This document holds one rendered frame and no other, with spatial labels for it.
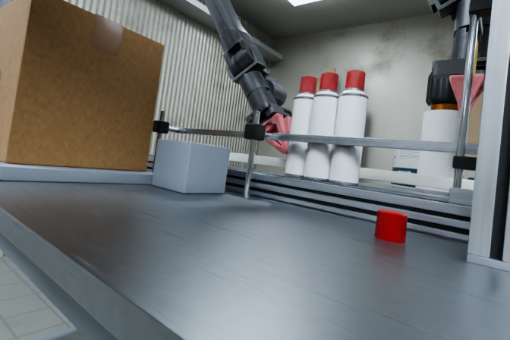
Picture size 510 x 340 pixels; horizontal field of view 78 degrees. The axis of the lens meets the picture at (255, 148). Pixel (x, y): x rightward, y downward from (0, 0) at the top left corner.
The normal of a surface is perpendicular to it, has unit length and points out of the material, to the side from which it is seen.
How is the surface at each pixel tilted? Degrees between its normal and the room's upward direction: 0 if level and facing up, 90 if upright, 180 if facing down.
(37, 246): 90
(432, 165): 90
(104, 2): 90
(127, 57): 90
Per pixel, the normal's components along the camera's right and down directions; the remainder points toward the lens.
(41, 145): 0.79, 0.07
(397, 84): -0.60, -0.11
